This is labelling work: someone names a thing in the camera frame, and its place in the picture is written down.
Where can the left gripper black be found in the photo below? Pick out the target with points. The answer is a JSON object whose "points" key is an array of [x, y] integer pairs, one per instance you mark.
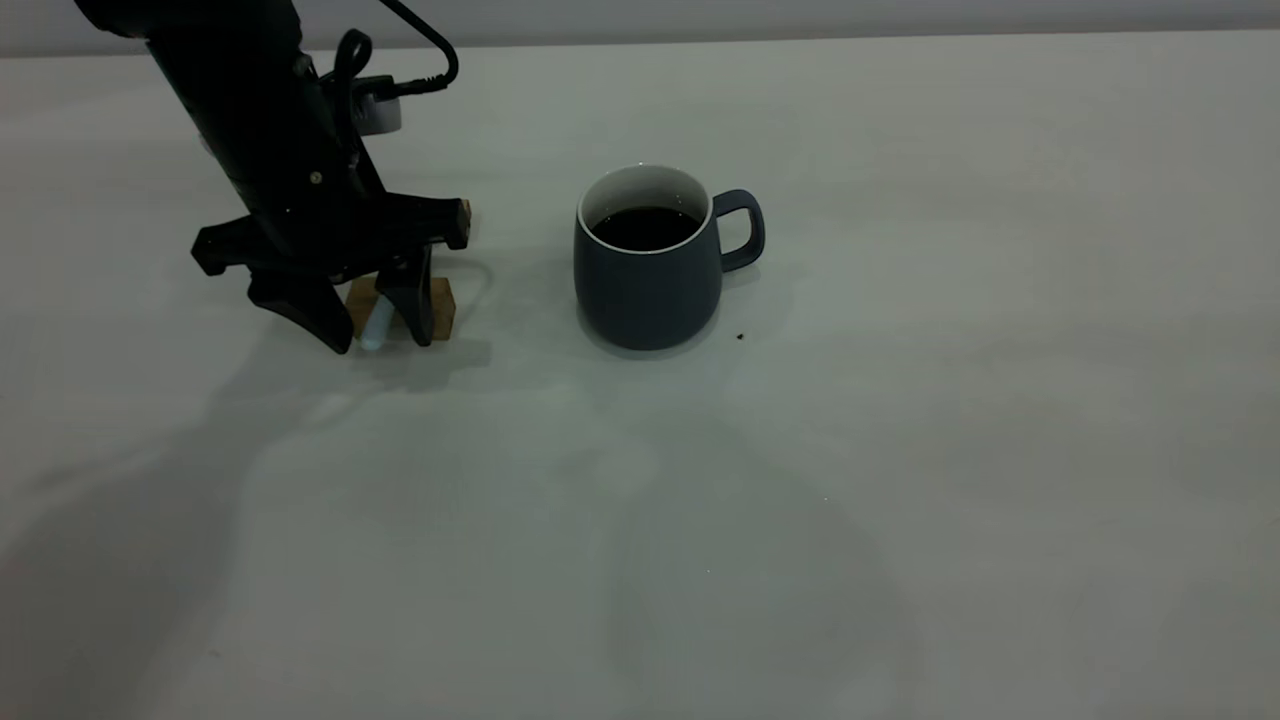
{"points": [[320, 230]]}

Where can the flat wooden block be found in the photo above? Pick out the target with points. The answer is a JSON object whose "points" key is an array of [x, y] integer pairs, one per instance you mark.
{"points": [[465, 215]]}

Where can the arched wooden block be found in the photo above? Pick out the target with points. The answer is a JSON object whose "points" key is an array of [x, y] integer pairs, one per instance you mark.
{"points": [[443, 310]]}

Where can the dark coffee liquid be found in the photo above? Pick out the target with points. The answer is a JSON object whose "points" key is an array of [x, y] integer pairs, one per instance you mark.
{"points": [[645, 228]]}

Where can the dark grey ceramic mug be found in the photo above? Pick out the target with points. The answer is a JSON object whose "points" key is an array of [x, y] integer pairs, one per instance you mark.
{"points": [[645, 300]]}

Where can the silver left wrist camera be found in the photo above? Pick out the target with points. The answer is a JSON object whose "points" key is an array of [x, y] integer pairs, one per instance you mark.
{"points": [[385, 115]]}

